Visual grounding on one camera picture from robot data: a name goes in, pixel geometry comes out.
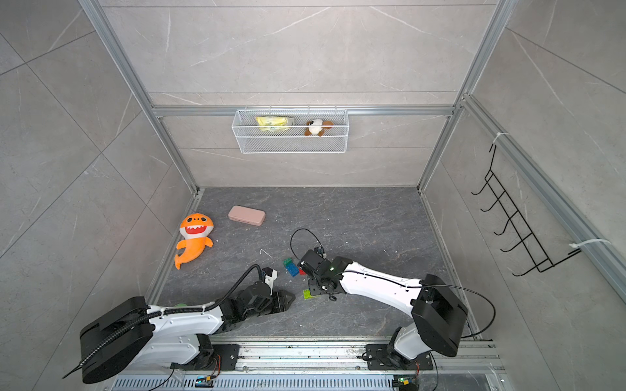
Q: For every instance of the yellow packet in basket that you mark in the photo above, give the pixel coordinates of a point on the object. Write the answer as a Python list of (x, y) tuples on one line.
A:
[(274, 124)]

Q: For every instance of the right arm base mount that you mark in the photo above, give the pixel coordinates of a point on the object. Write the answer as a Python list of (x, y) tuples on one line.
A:
[(380, 357)]

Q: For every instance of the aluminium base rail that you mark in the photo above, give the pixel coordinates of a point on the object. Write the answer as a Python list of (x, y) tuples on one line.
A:
[(324, 363)]

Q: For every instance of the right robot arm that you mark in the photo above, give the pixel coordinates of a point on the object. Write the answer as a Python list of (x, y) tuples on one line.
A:
[(437, 314)]

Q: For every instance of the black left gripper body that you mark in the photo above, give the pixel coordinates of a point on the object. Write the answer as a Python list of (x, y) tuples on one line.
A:
[(275, 304)]

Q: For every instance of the brown white plush toy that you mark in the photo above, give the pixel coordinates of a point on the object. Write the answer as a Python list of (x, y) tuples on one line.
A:
[(318, 127)]

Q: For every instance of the white wire basket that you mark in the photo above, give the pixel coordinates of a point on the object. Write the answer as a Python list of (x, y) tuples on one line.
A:
[(251, 140)]

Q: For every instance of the black wall hook rack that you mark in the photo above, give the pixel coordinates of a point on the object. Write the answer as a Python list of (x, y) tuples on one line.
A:
[(517, 223)]

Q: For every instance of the orange shark plush toy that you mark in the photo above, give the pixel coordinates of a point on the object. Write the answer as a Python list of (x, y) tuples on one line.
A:
[(195, 229)]

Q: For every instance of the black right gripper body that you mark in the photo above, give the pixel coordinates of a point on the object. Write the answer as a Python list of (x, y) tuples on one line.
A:
[(315, 284)]

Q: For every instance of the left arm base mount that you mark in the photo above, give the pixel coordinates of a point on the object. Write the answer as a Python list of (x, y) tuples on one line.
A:
[(211, 357)]

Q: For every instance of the blue lego brick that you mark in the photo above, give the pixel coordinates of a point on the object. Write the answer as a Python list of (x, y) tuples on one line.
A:
[(293, 270)]

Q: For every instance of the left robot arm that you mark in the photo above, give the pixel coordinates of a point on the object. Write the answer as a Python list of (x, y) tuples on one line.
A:
[(135, 334)]

